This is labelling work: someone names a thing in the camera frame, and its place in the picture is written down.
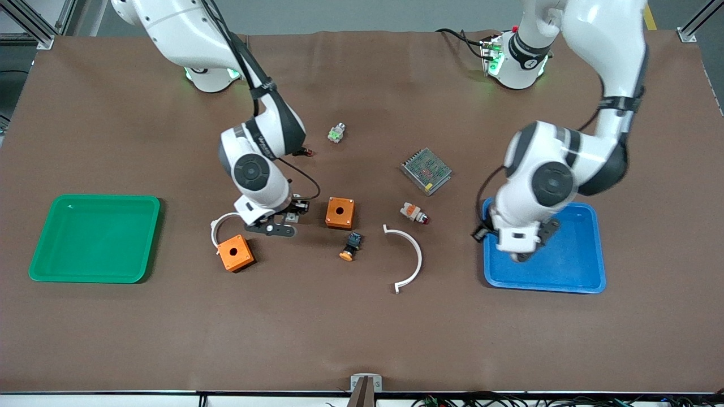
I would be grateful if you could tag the orange box with hole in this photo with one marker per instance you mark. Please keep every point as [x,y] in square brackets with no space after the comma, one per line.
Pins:
[236,253]
[340,213]

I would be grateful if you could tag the orange white red switch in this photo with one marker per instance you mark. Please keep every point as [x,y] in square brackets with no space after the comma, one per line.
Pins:
[412,212]

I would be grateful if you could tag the black red indicator light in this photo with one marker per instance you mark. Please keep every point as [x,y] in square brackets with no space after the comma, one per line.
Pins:
[307,151]

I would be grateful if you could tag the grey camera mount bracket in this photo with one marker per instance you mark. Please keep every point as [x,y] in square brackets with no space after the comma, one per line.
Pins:
[365,384]

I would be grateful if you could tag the aluminium frame profile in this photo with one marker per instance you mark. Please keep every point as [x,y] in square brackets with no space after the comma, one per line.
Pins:
[34,28]
[693,28]

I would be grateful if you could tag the black orange push button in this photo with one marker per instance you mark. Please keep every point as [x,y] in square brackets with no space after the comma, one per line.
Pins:
[352,244]

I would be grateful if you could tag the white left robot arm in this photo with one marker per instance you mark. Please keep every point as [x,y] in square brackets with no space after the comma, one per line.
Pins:
[599,51]

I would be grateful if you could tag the silver mesh power supply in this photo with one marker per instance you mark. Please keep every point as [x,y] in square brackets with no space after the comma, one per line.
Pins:
[426,171]

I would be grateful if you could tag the green plastic tray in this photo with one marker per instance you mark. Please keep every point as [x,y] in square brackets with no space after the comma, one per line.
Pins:
[93,240]

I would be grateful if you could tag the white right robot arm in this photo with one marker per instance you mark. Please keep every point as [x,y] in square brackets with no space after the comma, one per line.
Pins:
[181,34]

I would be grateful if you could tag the large white curved bracket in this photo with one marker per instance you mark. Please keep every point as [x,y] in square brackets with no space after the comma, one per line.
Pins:
[418,257]

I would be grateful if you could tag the small white curved bracket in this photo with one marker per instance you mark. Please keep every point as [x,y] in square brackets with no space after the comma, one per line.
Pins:
[215,229]

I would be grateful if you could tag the green white push button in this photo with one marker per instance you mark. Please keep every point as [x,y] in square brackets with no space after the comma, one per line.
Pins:
[336,133]

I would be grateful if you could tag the blue plastic tray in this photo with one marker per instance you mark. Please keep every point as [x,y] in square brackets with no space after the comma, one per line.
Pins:
[571,265]

